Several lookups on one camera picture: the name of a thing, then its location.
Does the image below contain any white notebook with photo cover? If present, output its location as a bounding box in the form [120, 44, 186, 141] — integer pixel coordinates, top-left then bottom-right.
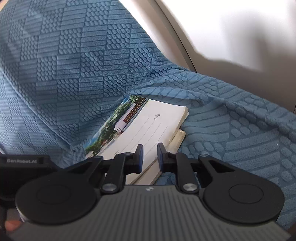
[84, 95, 189, 184]

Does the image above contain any person's left hand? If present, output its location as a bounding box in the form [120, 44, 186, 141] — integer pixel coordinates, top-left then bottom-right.
[4, 220, 22, 232]

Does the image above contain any blue textured bedspread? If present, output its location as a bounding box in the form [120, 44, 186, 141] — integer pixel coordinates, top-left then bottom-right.
[127, 67, 295, 228]

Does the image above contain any blue textured pillow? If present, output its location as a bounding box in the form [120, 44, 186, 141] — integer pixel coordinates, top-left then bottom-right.
[0, 0, 193, 168]

